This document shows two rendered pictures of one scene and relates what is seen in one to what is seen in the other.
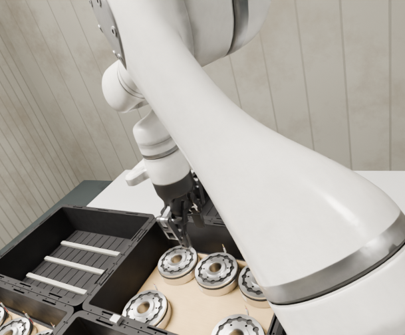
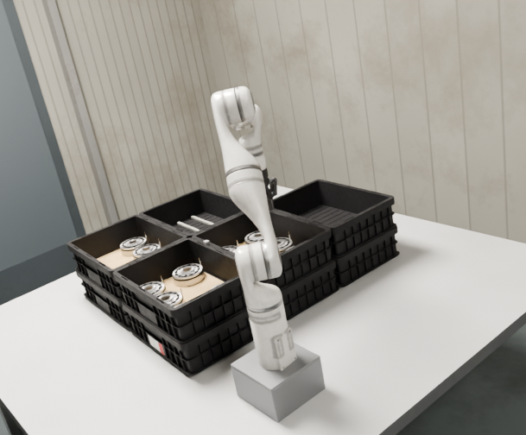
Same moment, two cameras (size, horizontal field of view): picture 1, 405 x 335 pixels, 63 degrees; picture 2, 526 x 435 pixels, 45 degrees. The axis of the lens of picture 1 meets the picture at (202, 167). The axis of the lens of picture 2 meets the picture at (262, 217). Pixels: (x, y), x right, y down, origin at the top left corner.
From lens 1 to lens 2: 146 cm
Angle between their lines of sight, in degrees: 19
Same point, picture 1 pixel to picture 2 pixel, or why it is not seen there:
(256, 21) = (247, 116)
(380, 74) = not seen: outside the picture
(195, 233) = (276, 223)
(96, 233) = (217, 217)
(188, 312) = not seen: hidden behind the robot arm
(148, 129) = (244, 141)
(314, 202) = (233, 156)
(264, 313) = not seen: hidden behind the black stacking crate
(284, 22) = (487, 61)
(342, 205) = (238, 158)
